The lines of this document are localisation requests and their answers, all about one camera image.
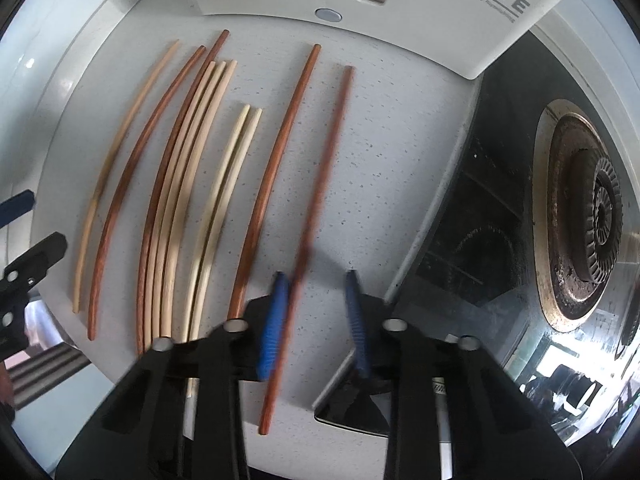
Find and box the light wooden chopstick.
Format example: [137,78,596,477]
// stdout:
[71,39,181,316]

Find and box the dark red chopstick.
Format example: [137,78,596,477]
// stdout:
[136,29,230,356]
[86,44,207,342]
[227,44,321,320]
[257,65,355,437]

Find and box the black glass cooktop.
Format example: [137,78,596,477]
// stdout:
[390,35,639,472]

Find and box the pale short chopstick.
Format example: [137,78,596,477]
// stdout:
[180,103,252,344]
[183,104,262,341]

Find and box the light bamboo chopstick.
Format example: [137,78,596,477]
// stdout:
[160,60,238,341]
[145,62,215,350]
[150,61,227,341]

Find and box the gas stove burner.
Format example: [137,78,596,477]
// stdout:
[532,99,624,333]

